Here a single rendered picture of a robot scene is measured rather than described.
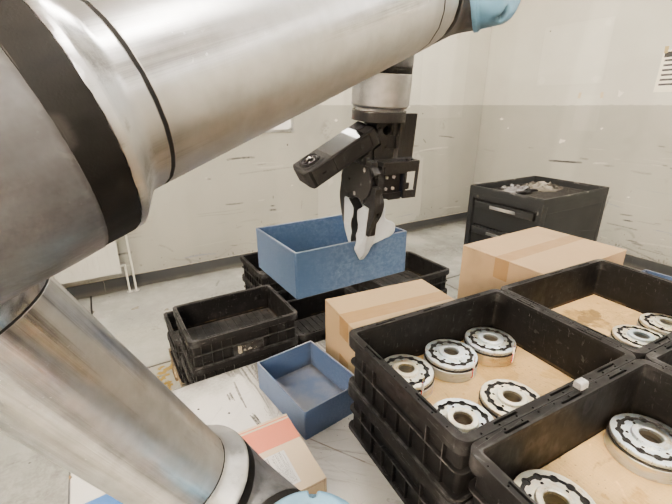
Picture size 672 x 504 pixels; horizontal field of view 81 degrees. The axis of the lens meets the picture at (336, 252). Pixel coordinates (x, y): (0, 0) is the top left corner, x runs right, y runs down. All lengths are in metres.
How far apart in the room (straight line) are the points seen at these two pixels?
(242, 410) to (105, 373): 0.65
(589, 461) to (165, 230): 3.04
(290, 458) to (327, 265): 0.34
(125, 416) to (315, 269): 0.32
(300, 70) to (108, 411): 0.26
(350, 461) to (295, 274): 0.42
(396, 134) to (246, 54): 0.39
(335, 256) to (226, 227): 2.90
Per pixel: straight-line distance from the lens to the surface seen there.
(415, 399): 0.61
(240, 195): 3.42
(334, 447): 0.86
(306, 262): 0.55
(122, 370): 0.34
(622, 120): 4.24
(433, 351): 0.84
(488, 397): 0.76
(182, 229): 3.36
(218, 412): 0.96
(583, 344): 0.88
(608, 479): 0.75
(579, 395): 0.72
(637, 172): 4.19
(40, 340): 0.30
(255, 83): 0.18
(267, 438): 0.78
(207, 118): 0.17
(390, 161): 0.54
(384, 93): 0.51
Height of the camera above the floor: 1.32
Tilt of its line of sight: 20 degrees down
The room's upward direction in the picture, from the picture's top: straight up
